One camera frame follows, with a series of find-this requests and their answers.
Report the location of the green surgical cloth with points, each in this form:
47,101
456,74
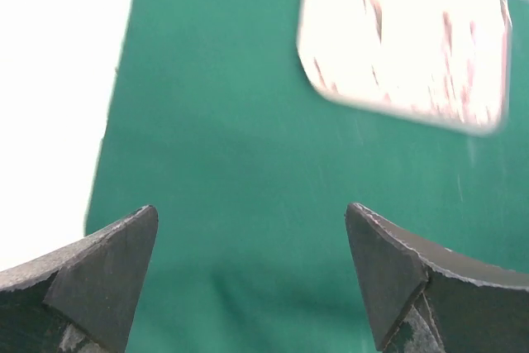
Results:
214,123

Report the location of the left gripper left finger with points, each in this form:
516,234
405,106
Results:
81,297

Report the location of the steel instrument tray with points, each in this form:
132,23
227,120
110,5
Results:
440,62

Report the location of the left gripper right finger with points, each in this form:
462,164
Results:
422,297

